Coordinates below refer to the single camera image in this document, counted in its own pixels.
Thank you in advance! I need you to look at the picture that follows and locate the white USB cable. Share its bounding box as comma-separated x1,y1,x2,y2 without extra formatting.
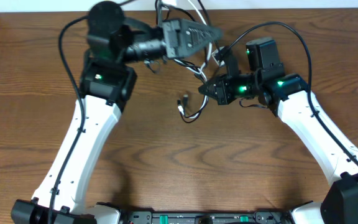
174,0,214,119

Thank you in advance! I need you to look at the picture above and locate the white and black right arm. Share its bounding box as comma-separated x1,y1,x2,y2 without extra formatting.
199,37,358,223

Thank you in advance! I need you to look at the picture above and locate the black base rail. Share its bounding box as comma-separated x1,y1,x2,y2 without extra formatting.
118,210,293,224

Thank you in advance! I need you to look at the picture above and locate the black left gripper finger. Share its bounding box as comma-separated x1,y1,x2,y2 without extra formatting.
191,34,219,55
185,20,223,39

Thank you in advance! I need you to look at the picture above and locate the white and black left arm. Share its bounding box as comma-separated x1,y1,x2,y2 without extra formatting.
11,1,223,223

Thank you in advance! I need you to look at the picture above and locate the black USB cable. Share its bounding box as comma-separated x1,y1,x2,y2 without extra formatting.
154,0,226,124

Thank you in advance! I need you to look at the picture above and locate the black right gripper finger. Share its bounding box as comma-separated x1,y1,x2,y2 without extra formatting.
199,89,218,100
198,80,216,92

